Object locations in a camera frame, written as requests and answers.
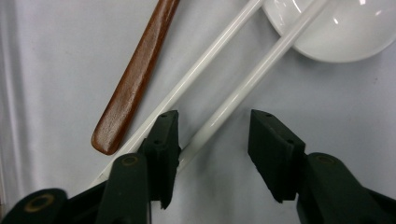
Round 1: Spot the white table sheet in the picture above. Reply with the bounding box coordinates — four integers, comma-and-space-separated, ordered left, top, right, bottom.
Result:
0, 0, 396, 224

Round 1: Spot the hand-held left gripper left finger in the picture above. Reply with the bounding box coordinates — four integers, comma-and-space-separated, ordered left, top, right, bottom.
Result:
94, 109, 182, 224

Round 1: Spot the white chopstick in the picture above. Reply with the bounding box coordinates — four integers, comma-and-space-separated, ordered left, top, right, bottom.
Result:
88, 0, 265, 189
176, 0, 331, 174

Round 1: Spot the brown wooden spoon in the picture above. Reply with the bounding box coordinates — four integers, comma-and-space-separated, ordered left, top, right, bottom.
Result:
91, 0, 181, 156

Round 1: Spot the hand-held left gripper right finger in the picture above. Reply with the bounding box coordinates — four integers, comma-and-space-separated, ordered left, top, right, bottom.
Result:
247, 108, 396, 224

